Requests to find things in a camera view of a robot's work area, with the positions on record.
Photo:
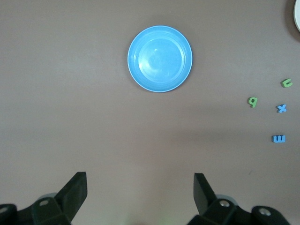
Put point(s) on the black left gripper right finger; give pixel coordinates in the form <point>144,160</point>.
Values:
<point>206,197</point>

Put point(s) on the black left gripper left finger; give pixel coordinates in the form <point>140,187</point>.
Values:
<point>70,194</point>

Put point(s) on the blue foam letter m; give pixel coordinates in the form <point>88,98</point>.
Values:
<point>279,138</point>

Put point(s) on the green foam letter q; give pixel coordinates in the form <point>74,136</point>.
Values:
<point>252,101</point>

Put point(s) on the blue foam letter x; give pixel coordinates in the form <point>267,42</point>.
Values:
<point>281,108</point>

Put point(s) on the green foam letter n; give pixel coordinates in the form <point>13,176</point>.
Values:
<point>287,82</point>

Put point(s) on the blue plastic plate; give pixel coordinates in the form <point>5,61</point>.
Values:
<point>160,58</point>

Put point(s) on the beige plastic plate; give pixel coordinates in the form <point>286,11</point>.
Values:
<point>297,14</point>

